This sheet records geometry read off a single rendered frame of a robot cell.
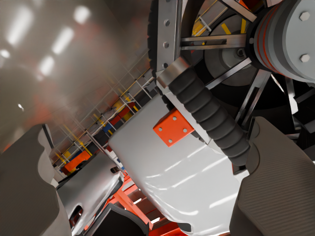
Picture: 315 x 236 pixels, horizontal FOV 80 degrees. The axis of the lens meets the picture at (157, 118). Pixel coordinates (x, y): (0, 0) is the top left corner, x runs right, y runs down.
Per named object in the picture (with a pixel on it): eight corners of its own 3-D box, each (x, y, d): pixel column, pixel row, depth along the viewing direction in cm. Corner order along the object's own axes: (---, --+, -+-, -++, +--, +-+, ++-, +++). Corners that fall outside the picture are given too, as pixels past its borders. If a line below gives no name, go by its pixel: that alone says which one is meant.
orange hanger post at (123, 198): (81, 153, 453) (149, 226, 469) (60, 169, 392) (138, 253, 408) (85, 150, 446) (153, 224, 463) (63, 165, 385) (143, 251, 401)
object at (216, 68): (197, 30, 92) (213, 92, 100) (196, 28, 85) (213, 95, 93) (271, 1, 81) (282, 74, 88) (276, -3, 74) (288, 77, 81)
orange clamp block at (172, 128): (182, 101, 53) (159, 119, 57) (176, 109, 46) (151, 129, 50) (198, 120, 53) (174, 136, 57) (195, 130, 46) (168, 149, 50)
